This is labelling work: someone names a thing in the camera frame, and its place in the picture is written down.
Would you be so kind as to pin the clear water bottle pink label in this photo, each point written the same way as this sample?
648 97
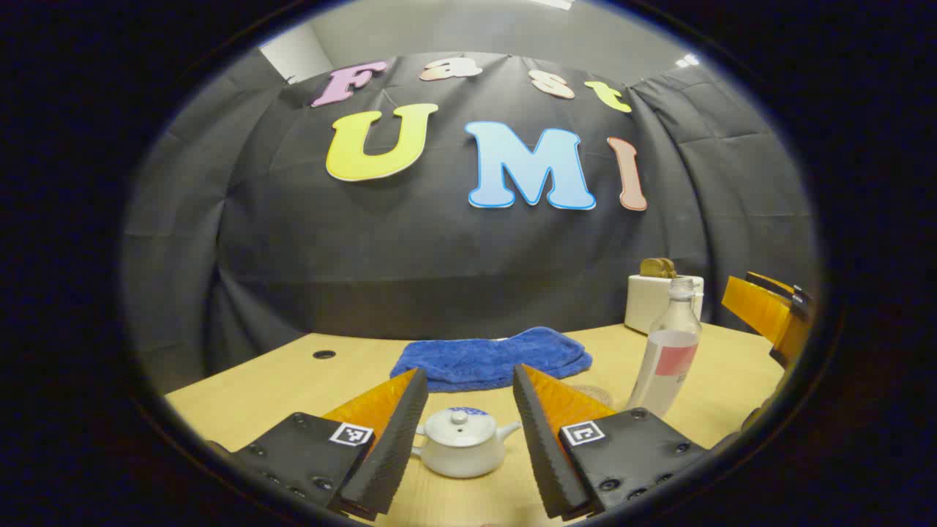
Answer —
670 359

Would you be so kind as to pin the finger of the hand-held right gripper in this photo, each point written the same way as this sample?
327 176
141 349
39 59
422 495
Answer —
758 307

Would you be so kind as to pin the white ceramic teacup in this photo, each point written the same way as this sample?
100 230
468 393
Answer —
461 461

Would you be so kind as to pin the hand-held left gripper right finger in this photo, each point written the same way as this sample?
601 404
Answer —
545 454

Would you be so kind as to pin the blue towel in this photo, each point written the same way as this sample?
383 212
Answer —
483 359

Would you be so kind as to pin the brown toast slice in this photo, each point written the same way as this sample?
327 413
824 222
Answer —
669 269
650 268

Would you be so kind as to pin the black backdrop cloth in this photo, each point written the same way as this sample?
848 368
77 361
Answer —
410 263

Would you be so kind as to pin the white toaster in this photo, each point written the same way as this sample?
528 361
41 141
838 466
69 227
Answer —
646 304

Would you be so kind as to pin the white teacup lid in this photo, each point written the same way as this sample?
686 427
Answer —
461 432

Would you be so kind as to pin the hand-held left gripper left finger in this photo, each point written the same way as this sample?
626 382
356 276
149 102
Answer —
395 446

